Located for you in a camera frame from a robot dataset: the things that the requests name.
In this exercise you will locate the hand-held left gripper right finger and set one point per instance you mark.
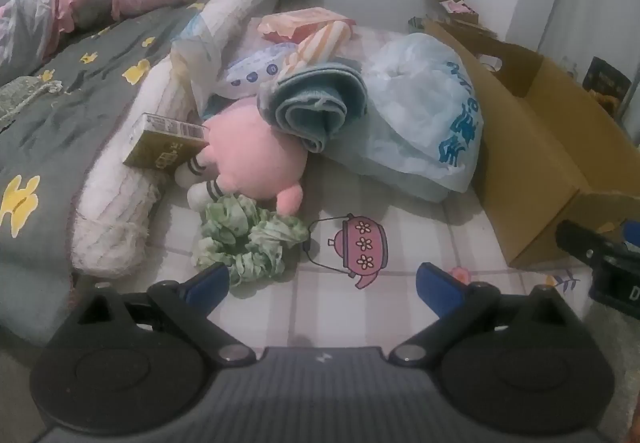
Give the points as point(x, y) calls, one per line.
point(440, 288)

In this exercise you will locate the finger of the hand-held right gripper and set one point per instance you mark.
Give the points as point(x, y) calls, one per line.
point(585, 245)
point(632, 235)

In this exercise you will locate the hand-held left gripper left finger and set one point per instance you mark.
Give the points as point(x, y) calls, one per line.
point(207, 285)

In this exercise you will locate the pale green scrunchie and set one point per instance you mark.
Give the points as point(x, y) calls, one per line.
point(235, 233)

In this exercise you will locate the large cardboard box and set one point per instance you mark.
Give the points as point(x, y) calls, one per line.
point(525, 163)

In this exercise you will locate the pink plush toy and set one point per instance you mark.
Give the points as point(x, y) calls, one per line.
point(250, 153)

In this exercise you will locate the small yellow box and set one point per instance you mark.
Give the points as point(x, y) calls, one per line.
point(155, 148)

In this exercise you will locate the blue towel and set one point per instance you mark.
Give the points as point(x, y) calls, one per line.
point(320, 93)

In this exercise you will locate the orange striped sock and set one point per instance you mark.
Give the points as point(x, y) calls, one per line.
point(320, 43)

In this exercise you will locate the long white bolster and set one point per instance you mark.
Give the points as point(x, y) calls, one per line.
point(115, 203)

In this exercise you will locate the black snack tin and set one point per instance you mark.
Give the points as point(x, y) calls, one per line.
point(605, 78)

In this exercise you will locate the white plastic bag blue print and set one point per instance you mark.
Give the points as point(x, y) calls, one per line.
point(410, 123)

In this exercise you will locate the grey bedsheet yellow prints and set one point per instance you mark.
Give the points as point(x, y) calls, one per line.
point(60, 133)

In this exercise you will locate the grey knitted cloth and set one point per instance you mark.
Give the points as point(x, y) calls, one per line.
point(30, 95)

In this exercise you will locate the green paper bag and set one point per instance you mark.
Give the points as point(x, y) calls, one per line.
point(415, 25)

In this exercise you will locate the pink wet wipes packet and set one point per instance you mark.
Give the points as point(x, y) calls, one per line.
point(295, 20)

